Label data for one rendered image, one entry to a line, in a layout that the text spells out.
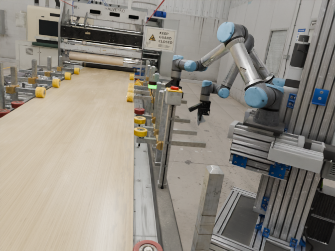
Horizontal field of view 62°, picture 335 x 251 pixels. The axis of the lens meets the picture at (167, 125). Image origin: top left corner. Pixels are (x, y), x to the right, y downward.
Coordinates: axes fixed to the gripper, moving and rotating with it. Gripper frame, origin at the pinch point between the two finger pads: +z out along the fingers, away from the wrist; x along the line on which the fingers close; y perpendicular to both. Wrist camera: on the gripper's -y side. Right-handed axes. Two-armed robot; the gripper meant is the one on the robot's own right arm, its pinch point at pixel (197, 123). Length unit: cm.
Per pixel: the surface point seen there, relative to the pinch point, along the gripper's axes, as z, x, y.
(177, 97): -36, -84, -34
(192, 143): -2, -52, -15
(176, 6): -183, 853, 81
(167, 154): -7, -82, -35
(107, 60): -22, 225, -94
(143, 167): 21, -43, -43
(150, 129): -0.8, -26.5, -39.8
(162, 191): 13, -86, -35
